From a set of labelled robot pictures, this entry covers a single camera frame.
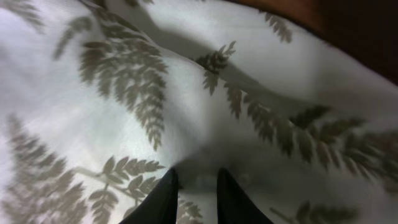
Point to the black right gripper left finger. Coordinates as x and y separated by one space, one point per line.
160 206

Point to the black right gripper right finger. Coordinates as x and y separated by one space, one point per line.
233 204

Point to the white fern print dress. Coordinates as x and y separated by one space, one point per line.
99 99

